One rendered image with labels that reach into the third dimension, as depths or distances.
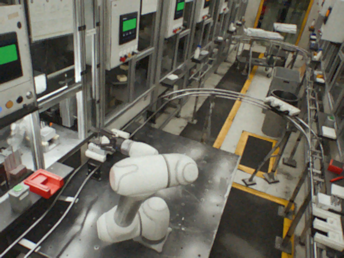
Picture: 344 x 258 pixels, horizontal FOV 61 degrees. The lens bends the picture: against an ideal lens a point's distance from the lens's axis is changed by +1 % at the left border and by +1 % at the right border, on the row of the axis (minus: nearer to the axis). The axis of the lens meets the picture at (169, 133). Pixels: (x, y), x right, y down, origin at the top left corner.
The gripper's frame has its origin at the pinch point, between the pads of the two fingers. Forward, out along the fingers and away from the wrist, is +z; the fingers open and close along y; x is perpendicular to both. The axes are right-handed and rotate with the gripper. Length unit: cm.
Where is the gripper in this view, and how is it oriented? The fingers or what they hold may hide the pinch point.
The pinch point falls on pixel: (93, 135)
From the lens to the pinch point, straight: 178.4
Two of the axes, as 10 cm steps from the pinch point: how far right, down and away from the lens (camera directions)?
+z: -9.2, -3.0, 2.6
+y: 1.3, -8.4, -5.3
